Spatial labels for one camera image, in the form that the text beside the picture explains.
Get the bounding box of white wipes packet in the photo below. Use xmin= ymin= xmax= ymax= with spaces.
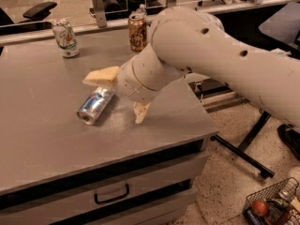
xmin=271 ymin=48 xmax=291 ymax=56

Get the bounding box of black shoe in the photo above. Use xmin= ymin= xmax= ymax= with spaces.
xmin=277 ymin=125 xmax=300 ymax=160

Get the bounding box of black metal floor frame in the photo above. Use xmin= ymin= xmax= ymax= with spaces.
xmin=211 ymin=112 xmax=275 ymax=179

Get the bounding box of clear plastic water bottle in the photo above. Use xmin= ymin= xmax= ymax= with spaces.
xmin=136 ymin=4 xmax=147 ymax=16

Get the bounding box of black wire basket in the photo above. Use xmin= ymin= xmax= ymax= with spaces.
xmin=243 ymin=177 xmax=300 ymax=225

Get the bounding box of orange brown soda can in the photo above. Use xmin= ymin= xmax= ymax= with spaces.
xmin=128 ymin=12 xmax=147 ymax=52

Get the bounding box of white green 7up can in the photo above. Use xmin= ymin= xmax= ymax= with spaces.
xmin=52 ymin=19 xmax=79 ymax=58

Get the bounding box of red bull can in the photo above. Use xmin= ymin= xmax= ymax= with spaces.
xmin=77 ymin=87 xmax=115 ymax=126

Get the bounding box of red apple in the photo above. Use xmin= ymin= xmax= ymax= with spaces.
xmin=251 ymin=200 xmax=268 ymax=217

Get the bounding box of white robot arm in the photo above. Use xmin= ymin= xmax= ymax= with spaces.
xmin=83 ymin=7 xmax=300 ymax=130

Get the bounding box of grey drawer with black handle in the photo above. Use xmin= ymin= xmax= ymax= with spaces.
xmin=0 ymin=152 xmax=208 ymax=225

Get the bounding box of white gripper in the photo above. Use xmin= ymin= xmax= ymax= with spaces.
xmin=82 ymin=56 xmax=158 ymax=124

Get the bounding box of grey side shelf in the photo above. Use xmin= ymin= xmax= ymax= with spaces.
xmin=184 ymin=73 xmax=232 ymax=99

